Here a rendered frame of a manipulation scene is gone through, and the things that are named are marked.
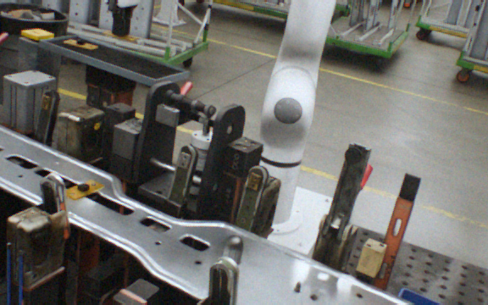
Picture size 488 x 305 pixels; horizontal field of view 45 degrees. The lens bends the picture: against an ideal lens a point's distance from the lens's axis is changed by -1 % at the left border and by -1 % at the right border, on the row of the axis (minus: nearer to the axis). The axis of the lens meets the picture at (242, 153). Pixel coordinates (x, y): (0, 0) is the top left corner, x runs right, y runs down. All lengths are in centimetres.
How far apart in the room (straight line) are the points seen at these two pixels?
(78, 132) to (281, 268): 56
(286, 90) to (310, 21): 16
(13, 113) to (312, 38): 71
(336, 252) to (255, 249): 15
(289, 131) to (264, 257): 44
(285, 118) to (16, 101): 62
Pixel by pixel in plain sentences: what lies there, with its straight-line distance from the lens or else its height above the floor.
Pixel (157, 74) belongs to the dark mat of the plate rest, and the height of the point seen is 116.
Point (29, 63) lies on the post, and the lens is 168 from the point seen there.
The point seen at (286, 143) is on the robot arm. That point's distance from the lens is 146.
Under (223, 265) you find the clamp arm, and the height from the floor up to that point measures 112.
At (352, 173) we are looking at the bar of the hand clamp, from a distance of 105.
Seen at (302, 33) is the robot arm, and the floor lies 131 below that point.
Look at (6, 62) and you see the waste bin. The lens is 395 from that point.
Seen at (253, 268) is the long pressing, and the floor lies 100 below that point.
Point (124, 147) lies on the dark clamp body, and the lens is 130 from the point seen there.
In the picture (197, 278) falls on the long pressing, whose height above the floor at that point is 100.
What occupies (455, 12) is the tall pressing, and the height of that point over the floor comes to 51.
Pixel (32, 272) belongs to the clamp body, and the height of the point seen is 96.
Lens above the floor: 156
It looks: 23 degrees down
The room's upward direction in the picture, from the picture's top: 10 degrees clockwise
